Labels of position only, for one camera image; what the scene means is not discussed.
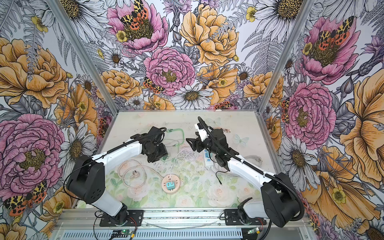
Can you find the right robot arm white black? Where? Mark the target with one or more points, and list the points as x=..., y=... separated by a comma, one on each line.
x=280, y=201

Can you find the aluminium front rail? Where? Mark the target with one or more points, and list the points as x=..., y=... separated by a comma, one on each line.
x=167, y=219

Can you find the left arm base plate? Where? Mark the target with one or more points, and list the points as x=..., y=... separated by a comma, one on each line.
x=130, y=218

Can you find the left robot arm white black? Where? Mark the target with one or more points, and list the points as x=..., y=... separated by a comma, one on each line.
x=87, y=181

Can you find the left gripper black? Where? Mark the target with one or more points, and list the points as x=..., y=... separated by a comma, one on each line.
x=163, y=152

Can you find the green circuit board left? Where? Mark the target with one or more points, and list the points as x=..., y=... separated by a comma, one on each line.
x=123, y=234

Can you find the green circuit board right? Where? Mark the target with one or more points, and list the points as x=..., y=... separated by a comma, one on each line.
x=254, y=231

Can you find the round pink power socket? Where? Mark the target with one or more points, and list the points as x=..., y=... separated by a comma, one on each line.
x=168, y=178

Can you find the white blue power strip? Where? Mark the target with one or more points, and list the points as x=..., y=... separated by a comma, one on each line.
x=207, y=159

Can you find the green circuit board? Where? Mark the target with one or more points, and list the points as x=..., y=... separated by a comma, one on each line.
x=123, y=234
x=254, y=231

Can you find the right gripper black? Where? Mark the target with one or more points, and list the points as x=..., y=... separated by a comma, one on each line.
x=195, y=141

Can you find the teal charger adapter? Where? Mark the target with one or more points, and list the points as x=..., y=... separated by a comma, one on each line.
x=170, y=185

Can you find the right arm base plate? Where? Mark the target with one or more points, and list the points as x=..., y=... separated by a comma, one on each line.
x=235, y=217

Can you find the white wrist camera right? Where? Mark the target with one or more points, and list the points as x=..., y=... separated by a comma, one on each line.
x=202, y=133

